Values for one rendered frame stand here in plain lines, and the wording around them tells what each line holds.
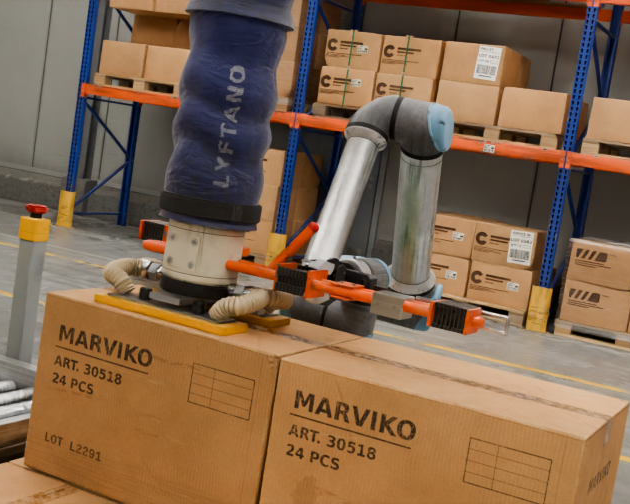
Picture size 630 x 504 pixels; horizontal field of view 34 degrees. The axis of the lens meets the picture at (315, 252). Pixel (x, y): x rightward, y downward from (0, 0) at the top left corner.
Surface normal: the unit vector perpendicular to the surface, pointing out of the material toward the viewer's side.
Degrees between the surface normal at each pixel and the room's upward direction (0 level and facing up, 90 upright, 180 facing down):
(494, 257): 94
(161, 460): 90
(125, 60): 92
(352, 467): 90
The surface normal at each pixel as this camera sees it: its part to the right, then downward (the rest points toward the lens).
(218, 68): -0.04, -0.14
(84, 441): -0.46, 0.02
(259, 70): 0.72, 0.03
